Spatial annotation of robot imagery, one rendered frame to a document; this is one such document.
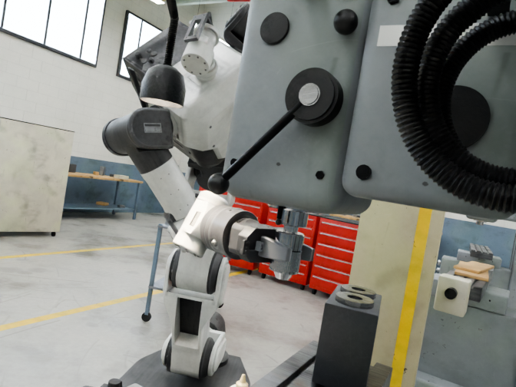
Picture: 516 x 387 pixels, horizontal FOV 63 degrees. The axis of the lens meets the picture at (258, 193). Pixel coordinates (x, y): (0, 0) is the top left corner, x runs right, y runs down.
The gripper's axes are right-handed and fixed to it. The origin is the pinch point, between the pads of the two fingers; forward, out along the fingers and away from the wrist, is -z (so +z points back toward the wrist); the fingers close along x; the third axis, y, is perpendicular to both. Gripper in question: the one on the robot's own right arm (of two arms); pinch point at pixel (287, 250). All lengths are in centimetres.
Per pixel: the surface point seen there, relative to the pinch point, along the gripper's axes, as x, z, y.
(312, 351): 44, 23, 34
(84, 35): 262, 873, -236
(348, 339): 32.4, 6.0, 21.5
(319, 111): -10.2, -10.2, -19.7
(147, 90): -18.3, 18.3, -21.2
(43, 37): 179, 845, -201
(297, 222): -1.1, -2.1, -4.9
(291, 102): -11.4, -6.5, -20.6
